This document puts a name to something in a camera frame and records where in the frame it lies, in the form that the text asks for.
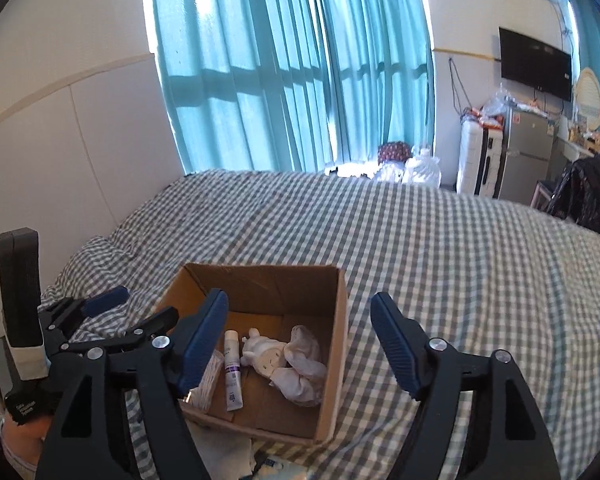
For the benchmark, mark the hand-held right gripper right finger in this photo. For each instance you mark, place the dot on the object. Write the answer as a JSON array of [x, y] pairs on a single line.
[[397, 345]]

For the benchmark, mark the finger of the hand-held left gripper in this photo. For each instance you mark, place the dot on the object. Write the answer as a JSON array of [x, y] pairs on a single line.
[[145, 324], [107, 301]]

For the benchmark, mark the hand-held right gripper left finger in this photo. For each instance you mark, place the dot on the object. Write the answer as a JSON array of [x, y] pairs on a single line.
[[200, 345]]

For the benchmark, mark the brown cardboard box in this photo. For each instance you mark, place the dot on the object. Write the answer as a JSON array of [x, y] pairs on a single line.
[[307, 310]]

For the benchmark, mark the person's left hand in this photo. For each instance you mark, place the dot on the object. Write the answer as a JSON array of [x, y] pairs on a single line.
[[26, 430]]

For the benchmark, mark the clear cotton swab container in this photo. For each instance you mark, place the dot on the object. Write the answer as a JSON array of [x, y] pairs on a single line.
[[211, 377]]

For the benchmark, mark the white purple tube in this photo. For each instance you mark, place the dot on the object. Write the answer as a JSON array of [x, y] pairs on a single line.
[[233, 375]]

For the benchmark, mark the white plush doll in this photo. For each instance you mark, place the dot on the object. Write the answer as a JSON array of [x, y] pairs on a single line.
[[265, 355]]

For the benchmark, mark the grey white checked bed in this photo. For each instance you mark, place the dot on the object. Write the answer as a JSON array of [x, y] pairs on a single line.
[[430, 270]]

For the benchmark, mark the white crumpled cloth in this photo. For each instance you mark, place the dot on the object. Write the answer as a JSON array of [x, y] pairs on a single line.
[[302, 370]]

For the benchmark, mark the blue white packet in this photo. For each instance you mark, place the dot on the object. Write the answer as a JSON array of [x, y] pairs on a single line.
[[277, 467]]

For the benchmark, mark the white plastic bags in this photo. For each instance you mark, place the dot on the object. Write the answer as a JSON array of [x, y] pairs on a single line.
[[422, 170]]

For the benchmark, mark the dark red patterned bag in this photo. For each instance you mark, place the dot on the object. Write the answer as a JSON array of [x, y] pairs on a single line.
[[394, 152]]

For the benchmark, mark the white suitcase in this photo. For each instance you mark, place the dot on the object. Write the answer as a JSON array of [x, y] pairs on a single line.
[[477, 160]]

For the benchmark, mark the pink stool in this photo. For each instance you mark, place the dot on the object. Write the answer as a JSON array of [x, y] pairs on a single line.
[[542, 194]]

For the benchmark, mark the grey refrigerator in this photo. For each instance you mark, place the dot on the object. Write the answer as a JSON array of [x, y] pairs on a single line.
[[527, 155]]

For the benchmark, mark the red white snack packets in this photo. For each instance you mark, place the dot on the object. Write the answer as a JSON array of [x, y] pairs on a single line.
[[482, 117]]

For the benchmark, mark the black clothes pile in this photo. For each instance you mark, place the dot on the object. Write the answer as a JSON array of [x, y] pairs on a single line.
[[590, 190]]

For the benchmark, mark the clear plastic bag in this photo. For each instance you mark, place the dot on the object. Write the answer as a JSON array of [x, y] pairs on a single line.
[[500, 102]]

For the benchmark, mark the teal window curtain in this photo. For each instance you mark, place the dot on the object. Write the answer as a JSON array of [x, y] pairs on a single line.
[[380, 50], [240, 60]]

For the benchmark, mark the wooden desk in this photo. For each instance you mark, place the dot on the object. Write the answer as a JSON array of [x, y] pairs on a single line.
[[587, 142]]

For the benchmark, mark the narrow teal curtain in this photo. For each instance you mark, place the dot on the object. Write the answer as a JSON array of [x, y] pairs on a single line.
[[577, 25]]

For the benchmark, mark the black wall television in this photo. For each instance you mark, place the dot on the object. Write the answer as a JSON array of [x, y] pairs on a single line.
[[532, 62]]

